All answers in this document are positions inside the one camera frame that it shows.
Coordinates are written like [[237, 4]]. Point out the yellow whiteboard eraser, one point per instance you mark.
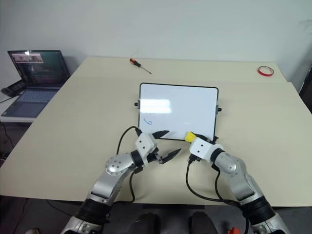
[[189, 137]]

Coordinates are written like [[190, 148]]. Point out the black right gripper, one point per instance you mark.
[[204, 139]]

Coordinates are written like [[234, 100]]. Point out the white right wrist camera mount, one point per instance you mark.
[[202, 149]]

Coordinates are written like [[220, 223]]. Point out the open grey laptop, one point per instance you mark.
[[36, 73]]

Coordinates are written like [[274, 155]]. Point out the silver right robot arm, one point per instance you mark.
[[234, 168]]

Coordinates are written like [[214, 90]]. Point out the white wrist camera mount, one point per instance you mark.
[[202, 149], [144, 144]]

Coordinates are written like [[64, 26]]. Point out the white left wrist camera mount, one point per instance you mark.
[[144, 144]]

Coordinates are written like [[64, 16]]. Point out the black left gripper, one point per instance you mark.
[[154, 157]]

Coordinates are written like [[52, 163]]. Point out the black handheld device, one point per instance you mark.
[[13, 88]]

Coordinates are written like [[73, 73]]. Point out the small red orange object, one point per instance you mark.
[[234, 231]]

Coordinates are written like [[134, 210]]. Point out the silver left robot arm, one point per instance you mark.
[[114, 168]]

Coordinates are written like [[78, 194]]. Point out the black-framed tabletop whiteboard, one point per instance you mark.
[[178, 109]]

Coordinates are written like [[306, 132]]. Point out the red tape roll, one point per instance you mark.
[[265, 72]]

